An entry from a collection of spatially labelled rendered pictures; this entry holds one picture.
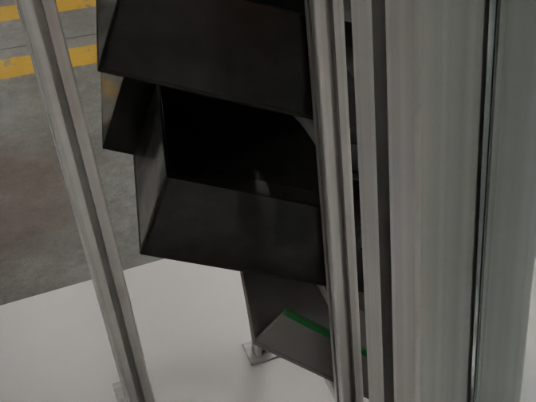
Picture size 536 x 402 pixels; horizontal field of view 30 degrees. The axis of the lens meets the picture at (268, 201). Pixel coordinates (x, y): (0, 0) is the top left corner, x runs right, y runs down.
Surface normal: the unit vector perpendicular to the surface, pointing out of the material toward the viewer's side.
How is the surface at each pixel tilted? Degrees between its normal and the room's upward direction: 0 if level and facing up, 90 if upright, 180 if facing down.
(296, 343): 90
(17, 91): 0
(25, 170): 0
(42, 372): 0
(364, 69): 90
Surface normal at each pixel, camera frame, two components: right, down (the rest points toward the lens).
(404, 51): -0.95, 0.26
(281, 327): 0.15, 0.61
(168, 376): -0.09, -0.78
